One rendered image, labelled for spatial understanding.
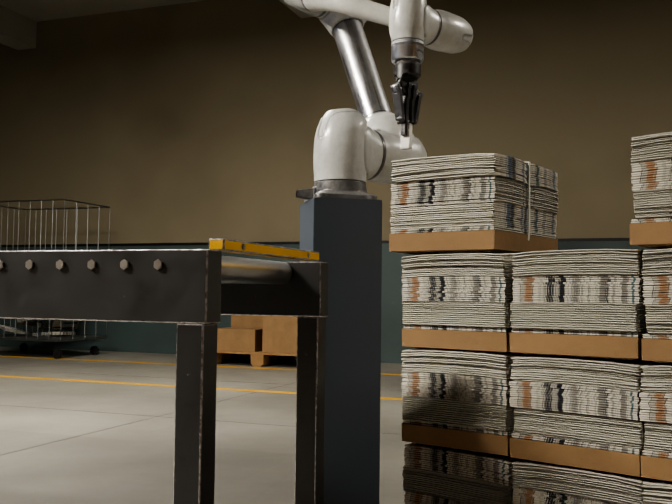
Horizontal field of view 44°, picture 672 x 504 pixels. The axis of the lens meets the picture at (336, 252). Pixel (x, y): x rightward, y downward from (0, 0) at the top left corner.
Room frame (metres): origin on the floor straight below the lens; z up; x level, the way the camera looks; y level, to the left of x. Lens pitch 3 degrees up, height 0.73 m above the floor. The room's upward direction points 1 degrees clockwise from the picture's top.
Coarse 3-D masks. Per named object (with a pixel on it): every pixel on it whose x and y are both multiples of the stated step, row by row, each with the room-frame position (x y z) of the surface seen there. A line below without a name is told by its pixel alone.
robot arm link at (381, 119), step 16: (320, 16) 2.70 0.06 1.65; (336, 16) 2.66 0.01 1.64; (336, 32) 2.68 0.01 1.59; (352, 32) 2.65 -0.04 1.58; (352, 48) 2.63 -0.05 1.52; (368, 48) 2.65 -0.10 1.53; (352, 64) 2.61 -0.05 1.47; (368, 64) 2.61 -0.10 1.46; (352, 80) 2.61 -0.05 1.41; (368, 80) 2.58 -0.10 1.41; (368, 96) 2.56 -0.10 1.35; (384, 96) 2.58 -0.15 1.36; (368, 112) 2.55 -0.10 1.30; (384, 112) 2.53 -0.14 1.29; (384, 128) 2.48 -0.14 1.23; (384, 144) 2.43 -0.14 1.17; (416, 144) 2.52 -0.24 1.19; (384, 160) 2.43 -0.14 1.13; (384, 176) 2.47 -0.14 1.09
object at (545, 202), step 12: (540, 168) 2.07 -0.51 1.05; (540, 180) 2.07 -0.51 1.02; (552, 180) 2.14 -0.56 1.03; (540, 192) 2.08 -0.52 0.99; (552, 192) 2.14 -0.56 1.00; (540, 204) 2.08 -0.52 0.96; (552, 204) 2.14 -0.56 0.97; (540, 216) 2.10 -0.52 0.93; (552, 216) 2.15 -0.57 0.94; (540, 228) 2.09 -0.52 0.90; (552, 228) 2.17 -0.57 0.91
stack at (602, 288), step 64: (448, 256) 1.94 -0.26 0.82; (512, 256) 1.87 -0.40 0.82; (576, 256) 1.74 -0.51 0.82; (640, 256) 1.67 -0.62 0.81; (448, 320) 1.94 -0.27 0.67; (512, 320) 1.84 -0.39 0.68; (576, 320) 1.74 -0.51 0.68; (640, 320) 1.68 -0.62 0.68; (448, 384) 1.94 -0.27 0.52; (512, 384) 1.83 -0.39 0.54; (576, 384) 1.74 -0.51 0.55; (640, 384) 1.67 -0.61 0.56; (448, 448) 1.98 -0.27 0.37; (640, 448) 1.66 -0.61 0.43
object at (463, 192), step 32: (416, 160) 2.00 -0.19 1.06; (448, 160) 1.94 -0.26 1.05; (480, 160) 1.89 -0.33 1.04; (512, 160) 1.94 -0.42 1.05; (416, 192) 2.00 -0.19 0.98; (448, 192) 1.95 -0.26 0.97; (480, 192) 1.90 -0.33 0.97; (512, 192) 1.95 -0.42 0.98; (416, 224) 2.00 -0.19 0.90; (448, 224) 1.95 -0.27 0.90; (480, 224) 1.90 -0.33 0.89; (512, 224) 1.96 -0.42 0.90
